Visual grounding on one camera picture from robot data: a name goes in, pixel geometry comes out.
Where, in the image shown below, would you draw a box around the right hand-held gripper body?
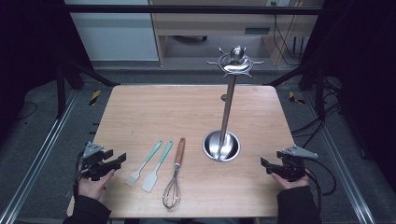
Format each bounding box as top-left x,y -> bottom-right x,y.
276,145 -> 319,183

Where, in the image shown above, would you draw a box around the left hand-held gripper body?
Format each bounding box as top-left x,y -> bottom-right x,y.
78,142 -> 123,182

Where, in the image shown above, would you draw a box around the teal-handled pastry brush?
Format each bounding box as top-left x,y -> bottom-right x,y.
125,139 -> 163,188

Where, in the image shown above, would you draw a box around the teal-handled white spatula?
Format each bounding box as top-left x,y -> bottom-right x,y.
141,140 -> 174,194

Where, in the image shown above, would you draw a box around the wooden-handled steel whisk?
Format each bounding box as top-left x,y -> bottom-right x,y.
162,137 -> 187,210

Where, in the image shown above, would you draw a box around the steel utensil rack stand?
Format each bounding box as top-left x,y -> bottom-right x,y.
202,45 -> 265,163

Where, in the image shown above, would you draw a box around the person's right hand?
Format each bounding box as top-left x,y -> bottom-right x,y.
270,172 -> 310,190

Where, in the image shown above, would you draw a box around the person's left hand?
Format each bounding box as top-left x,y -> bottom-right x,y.
78,169 -> 116,201

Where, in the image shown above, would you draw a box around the yellow black floor tape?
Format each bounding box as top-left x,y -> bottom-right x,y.
288,91 -> 306,105
89,90 -> 103,106

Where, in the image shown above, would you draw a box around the white cabinet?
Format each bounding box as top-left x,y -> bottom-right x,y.
64,0 -> 160,62

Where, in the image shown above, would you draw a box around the light wooden desk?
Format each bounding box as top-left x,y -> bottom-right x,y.
148,0 -> 325,67

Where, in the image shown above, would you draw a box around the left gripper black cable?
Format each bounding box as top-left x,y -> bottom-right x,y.
72,150 -> 87,200

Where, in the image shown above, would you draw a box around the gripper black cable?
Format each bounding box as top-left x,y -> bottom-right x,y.
303,157 -> 338,198
72,150 -> 87,200

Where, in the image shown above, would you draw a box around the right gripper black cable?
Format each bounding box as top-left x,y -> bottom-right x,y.
303,157 -> 338,198

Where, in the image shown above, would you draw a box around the black floor cable bundle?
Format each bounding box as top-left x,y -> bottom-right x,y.
290,76 -> 344,149

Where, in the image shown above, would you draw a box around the aluminium floor rail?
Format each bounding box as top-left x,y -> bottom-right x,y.
0,90 -> 79,224
302,92 -> 377,224

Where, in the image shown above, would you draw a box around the black frame strut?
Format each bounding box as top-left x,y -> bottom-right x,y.
55,59 -> 120,119
266,60 -> 327,118

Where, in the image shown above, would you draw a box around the black hanging desk cables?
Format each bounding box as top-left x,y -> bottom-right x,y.
272,1 -> 303,66

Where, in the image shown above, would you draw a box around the black horizontal frame bar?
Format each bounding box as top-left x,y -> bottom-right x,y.
64,4 -> 323,16

